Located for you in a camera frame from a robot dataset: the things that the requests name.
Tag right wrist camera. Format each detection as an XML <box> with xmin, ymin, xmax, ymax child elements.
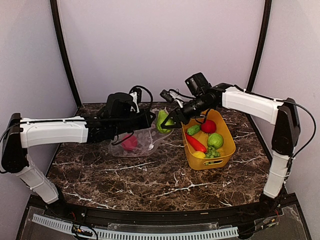
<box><xmin>160</xmin><ymin>89</ymin><xmax>184</xmax><ymax>108</ymax></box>

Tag white slotted cable duct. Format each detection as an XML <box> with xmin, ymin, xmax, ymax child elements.
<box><xmin>32</xmin><ymin>214</ymin><xmax>239</xmax><ymax>240</ymax></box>

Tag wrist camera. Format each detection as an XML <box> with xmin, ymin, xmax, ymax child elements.
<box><xmin>160</xmin><ymin>89</ymin><xmax>184</xmax><ymax>108</ymax></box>
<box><xmin>129</xmin><ymin>86</ymin><xmax>142</xmax><ymax>114</ymax></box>

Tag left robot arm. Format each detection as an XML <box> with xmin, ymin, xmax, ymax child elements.
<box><xmin>0</xmin><ymin>91</ymin><xmax>156</xmax><ymax>218</ymax></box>

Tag right black frame post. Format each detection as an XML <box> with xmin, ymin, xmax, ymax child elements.
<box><xmin>246</xmin><ymin>0</ymin><xmax>272</xmax><ymax>92</ymax></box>

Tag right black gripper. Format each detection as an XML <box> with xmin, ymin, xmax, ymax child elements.
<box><xmin>161</xmin><ymin>93</ymin><xmax>212</xmax><ymax>128</ymax></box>

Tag black front rail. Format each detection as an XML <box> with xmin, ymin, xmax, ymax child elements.
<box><xmin>24</xmin><ymin>194</ymin><xmax>301</xmax><ymax>228</ymax></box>

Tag red toy tomato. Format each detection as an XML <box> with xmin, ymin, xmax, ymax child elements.
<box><xmin>200</xmin><ymin>119</ymin><xmax>217</xmax><ymax>134</ymax></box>

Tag black frame post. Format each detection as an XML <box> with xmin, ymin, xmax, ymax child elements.
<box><xmin>49</xmin><ymin>0</ymin><xmax>82</xmax><ymax>108</ymax></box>
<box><xmin>246</xmin><ymin>0</ymin><xmax>272</xmax><ymax>92</ymax></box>

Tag green toy pear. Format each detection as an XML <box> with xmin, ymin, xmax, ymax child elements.
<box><xmin>156</xmin><ymin>108</ymin><xmax>172</xmax><ymax>134</ymax></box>

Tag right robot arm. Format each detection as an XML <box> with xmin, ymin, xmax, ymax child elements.
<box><xmin>160</xmin><ymin>72</ymin><xmax>301</xmax><ymax>217</ymax></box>

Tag yellow toy lemon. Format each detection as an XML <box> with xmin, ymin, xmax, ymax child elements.
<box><xmin>192</xmin><ymin>151</ymin><xmax>206</xmax><ymax>159</ymax></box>

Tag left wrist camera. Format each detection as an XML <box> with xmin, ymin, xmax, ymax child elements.
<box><xmin>129</xmin><ymin>86</ymin><xmax>142</xmax><ymax>114</ymax></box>

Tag left black frame post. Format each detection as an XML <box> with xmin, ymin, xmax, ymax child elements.
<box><xmin>49</xmin><ymin>0</ymin><xmax>82</xmax><ymax>108</ymax></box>

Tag green toy grapes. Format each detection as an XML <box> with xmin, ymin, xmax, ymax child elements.
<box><xmin>206</xmin><ymin>146</ymin><xmax>221</xmax><ymax>159</ymax></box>

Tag pink red toy fruit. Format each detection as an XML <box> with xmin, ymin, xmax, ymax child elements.
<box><xmin>121</xmin><ymin>134</ymin><xmax>138</xmax><ymax>152</ymax></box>

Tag clear zip top bag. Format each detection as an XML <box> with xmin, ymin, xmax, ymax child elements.
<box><xmin>108</xmin><ymin>108</ymin><xmax>173</xmax><ymax>158</ymax></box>

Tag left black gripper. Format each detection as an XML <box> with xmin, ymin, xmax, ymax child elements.
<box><xmin>113</xmin><ymin>107</ymin><xmax>157</xmax><ymax>136</ymax></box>

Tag green toy cucumber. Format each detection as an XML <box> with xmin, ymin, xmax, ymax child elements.
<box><xmin>186</xmin><ymin>124</ymin><xmax>201</xmax><ymax>136</ymax></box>

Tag yellow plastic basket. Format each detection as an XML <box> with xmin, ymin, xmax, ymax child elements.
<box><xmin>182</xmin><ymin>110</ymin><xmax>236</xmax><ymax>170</ymax></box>

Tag red toy chili pepper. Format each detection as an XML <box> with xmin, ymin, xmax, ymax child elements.
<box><xmin>185</xmin><ymin>134</ymin><xmax>207</xmax><ymax>153</ymax></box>

